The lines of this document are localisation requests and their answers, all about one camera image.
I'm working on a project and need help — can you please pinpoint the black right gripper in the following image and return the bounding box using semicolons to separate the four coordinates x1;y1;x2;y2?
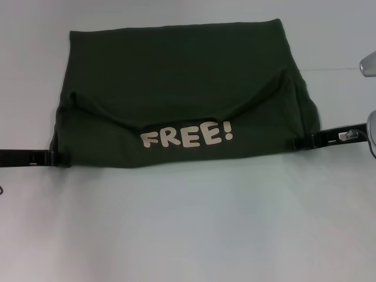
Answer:
293;122;368;149

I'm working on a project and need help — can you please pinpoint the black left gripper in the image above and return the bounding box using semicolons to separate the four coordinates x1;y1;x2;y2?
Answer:
0;149;73;169

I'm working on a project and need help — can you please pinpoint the dark green shirt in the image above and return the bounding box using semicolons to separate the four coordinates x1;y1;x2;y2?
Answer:
48;18;321;172

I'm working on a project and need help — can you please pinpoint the right gripper cable with plugs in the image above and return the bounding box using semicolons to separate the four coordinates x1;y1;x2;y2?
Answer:
337;128;368;140

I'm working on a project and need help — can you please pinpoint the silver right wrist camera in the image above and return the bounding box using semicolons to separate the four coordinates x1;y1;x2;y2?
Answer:
358;50;376;79

